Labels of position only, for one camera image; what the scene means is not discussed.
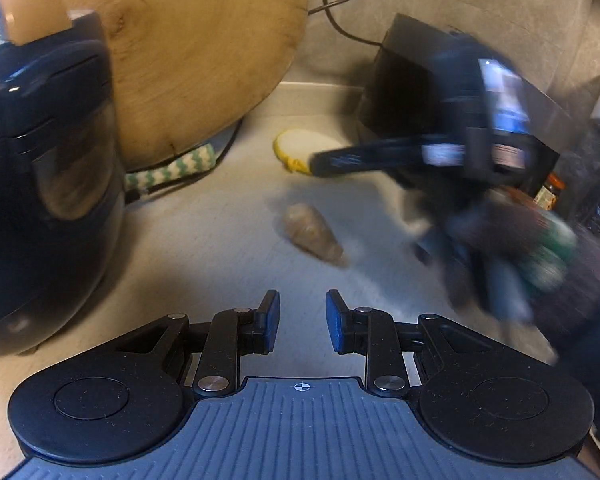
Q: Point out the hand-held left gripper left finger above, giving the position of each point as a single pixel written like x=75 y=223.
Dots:
x=272 y=320

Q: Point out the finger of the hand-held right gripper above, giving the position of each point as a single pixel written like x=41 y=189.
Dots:
x=455 y=265
x=505 y=290

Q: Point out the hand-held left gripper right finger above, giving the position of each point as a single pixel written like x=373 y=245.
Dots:
x=336 y=320

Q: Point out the long green packet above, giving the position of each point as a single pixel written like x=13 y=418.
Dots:
x=552 y=255

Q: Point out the large black rice cooker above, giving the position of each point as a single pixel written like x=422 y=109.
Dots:
x=400 y=90

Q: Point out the small brown lump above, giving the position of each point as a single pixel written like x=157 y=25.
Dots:
x=310 y=230

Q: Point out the sauce jar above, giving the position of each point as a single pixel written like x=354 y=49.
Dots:
x=550 y=192

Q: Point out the green white zigzag cloth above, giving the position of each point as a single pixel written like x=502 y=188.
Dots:
x=175 y=172

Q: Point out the small dark rice cooker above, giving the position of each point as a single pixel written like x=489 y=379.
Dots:
x=40 y=185

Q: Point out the round wooden cutting board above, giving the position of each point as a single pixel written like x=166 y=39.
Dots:
x=190 y=60

